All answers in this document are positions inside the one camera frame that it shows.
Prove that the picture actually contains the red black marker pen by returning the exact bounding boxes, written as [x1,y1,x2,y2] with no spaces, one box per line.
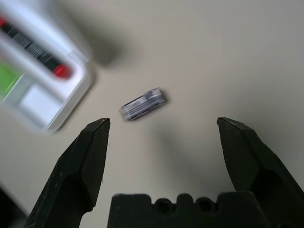
[0,16,73,79]

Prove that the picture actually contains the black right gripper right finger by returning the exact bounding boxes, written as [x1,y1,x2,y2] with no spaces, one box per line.
[216,116,304,228]

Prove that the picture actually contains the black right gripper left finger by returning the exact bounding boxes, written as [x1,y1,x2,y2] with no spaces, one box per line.
[25,117,111,228]

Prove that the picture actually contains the white plastic pencil case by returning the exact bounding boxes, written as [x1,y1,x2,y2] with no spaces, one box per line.
[0,0,97,134]

